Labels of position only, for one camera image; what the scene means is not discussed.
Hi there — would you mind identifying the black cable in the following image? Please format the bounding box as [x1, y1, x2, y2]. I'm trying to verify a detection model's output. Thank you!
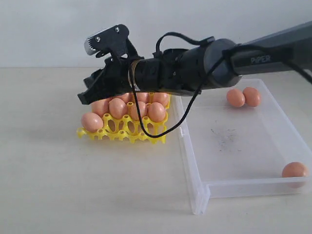
[131, 31, 312, 138]

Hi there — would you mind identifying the yellow plastic egg tray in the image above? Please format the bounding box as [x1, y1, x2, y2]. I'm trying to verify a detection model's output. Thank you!
[77, 93, 171, 143]

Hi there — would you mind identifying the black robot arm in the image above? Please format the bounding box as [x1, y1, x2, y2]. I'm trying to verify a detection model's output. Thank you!
[78, 22, 312, 105]

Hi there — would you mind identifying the clear plastic bin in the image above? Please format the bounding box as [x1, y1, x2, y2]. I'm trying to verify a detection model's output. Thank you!
[175, 79, 312, 215]

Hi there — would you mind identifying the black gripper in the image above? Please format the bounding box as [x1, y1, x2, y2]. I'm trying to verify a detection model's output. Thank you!
[78, 56, 144, 105]

